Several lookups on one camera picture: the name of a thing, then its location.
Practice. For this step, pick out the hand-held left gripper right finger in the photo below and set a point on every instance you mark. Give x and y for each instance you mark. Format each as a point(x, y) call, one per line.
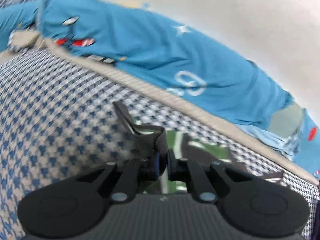
point(171, 166)

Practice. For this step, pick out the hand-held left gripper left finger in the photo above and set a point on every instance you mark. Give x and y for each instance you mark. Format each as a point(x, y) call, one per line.
point(157, 166)

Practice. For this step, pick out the green grey striped shirt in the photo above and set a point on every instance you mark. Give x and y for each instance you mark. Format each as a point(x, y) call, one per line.
point(200, 151)

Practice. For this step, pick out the blue houndstooth mattress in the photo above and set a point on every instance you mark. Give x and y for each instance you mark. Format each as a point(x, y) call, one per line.
point(62, 110)

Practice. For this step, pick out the blue airplane print bumper cover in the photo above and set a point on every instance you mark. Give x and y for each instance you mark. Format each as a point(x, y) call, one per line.
point(150, 45)

